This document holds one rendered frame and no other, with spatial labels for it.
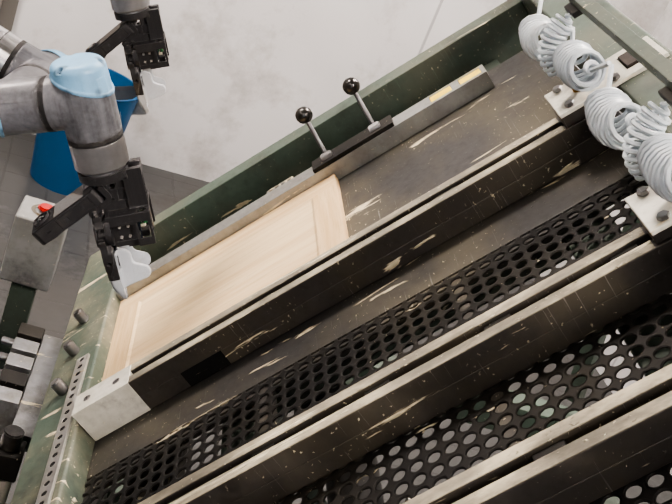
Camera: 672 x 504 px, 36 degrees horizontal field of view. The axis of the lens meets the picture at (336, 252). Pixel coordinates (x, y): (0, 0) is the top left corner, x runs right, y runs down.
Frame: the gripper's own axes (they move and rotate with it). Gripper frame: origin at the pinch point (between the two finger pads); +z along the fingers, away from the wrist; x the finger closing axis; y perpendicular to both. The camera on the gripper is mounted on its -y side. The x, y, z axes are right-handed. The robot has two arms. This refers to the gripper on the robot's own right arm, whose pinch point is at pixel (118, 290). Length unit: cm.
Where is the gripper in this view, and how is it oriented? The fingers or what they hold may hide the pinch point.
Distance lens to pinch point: 153.7
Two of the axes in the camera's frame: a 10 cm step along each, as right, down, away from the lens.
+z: 1.1, 8.6, 5.0
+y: 9.8, -1.8, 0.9
